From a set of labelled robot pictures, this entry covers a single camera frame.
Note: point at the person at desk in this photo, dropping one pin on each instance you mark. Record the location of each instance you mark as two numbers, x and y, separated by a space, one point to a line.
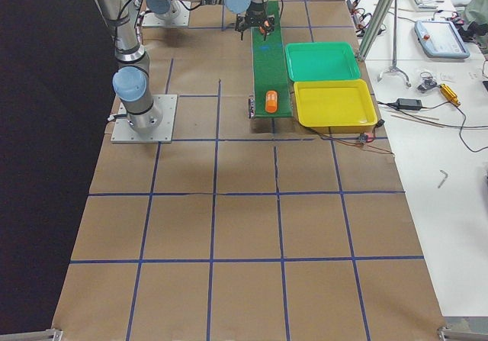
474 27

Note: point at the black power adapter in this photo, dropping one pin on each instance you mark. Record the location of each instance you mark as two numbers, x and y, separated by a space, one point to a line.
409 104

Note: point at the yellow plastic tray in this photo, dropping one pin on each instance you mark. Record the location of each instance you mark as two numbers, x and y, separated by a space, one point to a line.
338 104

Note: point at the green plastic tray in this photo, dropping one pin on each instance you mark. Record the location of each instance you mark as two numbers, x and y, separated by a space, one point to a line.
321 61

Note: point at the orange 4680 cylinder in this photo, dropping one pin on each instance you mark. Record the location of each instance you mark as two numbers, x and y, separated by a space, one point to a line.
271 101
265 27

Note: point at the teach pendant tablet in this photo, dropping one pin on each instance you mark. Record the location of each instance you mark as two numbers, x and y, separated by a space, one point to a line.
440 39

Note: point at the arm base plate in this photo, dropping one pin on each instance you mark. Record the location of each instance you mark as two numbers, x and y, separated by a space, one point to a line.
155 126
176 18

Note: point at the aluminium frame post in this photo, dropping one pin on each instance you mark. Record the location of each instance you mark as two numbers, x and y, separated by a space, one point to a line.
373 28

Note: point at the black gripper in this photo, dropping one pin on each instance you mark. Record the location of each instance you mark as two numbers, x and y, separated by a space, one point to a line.
255 14

